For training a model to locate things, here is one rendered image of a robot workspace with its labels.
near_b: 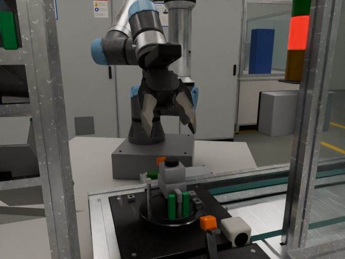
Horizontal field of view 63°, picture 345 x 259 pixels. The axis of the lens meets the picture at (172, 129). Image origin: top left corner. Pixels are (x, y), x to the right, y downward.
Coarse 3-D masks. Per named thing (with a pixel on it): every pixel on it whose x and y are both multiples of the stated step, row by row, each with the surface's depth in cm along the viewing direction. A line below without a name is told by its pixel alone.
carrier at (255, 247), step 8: (232, 248) 50; (240, 248) 50; (248, 248) 50; (256, 248) 50; (200, 256) 48; (224, 256) 48; (232, 256) 48; (240, 256) 48; (248, 256) 48; (256, 256) 48; (264, 256) 48
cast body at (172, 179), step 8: (168, 160) 57; (176, 160) 57; (160, 168) 58; (168, 168) 56; (176, 168) 56; (184, 168) 56; (160, 176) 59; (168, 176) 56; (176, 176) 56; (184, 176) 57; (160, 184) 59; (168, 184) 56; (176, 184) 56; (184, 184) 56; (168, 192) 56; (176, 192) 55; (176, 200) 55
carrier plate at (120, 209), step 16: (144, 192) 70; (208, 192) 70; (112, 208) 63; (128, 208) 63; (208, 208) 63; (128, 224) 57; (128, 240) 52; (144, 240) 52; (160, 240) 52; (176, 240) 52; (192, 240) 52; (224, 240) 52; (128, 256) 48; (144, 256) 48; (160, 256) 48; (176, 256) 49; (192, 256) 50
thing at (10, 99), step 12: (0, 0) 30; (0, 36) 30; (0, 72) 32; (12, 72) 33; (24, 72) 36; (0, 84) 36; (12, 84) 36; (24, 84) 37; (0, 96) 41; (12, 96) 41; (24, 96) 42
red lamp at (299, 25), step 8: (296, 16) 44; (304, 16) 43; (296, 24) 44; (304, 24) 44; (296, 32) 45; (304, 32) 44; (296, 40) 45; (304, 40) 44; (288, 48) 47; (296, 48) 45; (304, 48) 44
